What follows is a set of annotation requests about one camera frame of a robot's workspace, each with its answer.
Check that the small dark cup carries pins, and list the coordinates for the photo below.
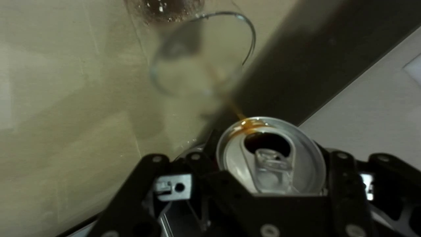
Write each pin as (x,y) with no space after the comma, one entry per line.
(251,125)

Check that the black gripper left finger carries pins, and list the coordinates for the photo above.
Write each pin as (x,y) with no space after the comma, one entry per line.
(132,202)

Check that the tall clear glass cup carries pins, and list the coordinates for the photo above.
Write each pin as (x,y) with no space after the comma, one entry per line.
(219,40)

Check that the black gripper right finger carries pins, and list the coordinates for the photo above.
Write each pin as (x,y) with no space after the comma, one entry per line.
(347,198)

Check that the white orange drink can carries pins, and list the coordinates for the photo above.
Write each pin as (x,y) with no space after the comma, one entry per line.
(307,166)

